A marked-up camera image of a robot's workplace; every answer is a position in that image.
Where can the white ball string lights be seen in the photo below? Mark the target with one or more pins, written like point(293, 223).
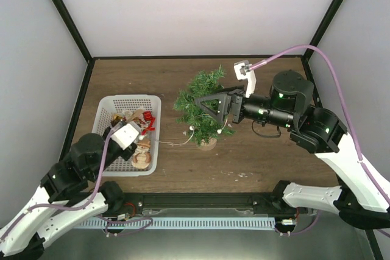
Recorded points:
point(202, 129)

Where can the burlap bow ornament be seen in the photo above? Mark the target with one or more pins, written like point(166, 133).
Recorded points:
point(130, 116)

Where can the black aluminium front rail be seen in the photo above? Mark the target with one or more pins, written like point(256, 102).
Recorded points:
point(271, 203)

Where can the red ribbon bow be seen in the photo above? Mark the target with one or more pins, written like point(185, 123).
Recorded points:
point(148, 126)

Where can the brown pine cone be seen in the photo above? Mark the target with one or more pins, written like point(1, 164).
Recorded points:
point(115, 119)

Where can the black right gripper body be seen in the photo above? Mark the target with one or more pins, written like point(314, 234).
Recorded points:
point(237, 97)

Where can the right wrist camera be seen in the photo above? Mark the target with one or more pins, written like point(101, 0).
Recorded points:
point(243, 72)

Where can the white perforated plastic basket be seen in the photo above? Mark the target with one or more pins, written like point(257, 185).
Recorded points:
point(135, 121)

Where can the wooden snowman figurine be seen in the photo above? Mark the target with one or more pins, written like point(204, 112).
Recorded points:
point(142, 158)

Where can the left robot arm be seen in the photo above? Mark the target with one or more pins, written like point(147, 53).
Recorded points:
point(70, 193)

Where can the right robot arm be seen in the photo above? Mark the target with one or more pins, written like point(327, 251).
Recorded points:
point(359, 201)

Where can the red gift box ornament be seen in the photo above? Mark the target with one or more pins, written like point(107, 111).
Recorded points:
point(147, 116)

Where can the white slotted cable duct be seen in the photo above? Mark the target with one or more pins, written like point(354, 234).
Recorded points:
point(188, 223)

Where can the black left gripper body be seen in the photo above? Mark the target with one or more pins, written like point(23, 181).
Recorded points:
point(130, 153)

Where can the small green christmas tree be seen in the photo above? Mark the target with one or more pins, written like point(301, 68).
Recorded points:
point(211, 76)

